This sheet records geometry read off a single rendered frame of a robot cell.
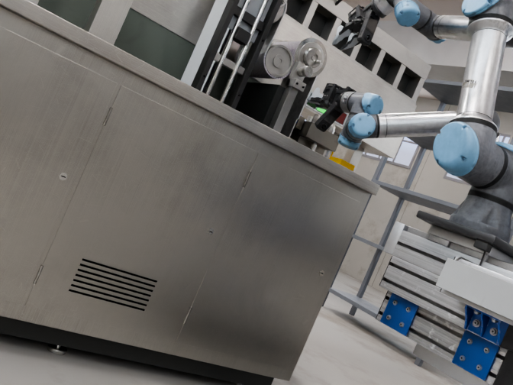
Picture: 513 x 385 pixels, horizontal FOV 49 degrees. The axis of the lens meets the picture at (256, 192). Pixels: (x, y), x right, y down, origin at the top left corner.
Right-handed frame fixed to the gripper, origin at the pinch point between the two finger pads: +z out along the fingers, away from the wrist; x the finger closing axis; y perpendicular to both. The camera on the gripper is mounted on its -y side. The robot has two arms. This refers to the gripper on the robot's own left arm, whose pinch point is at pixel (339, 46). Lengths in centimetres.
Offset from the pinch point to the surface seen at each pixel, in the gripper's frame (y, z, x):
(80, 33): -43, 14, 87
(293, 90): -11.2, 19.2, 5.9
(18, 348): -106, 77, 66
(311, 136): -19.6, 27.3, -10.4
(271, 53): -1.4, 17.3, 18.0
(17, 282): -94, 60, 75
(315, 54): 3.1, 10.3, 1.9
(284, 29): 35.4, 28.7, 0.3
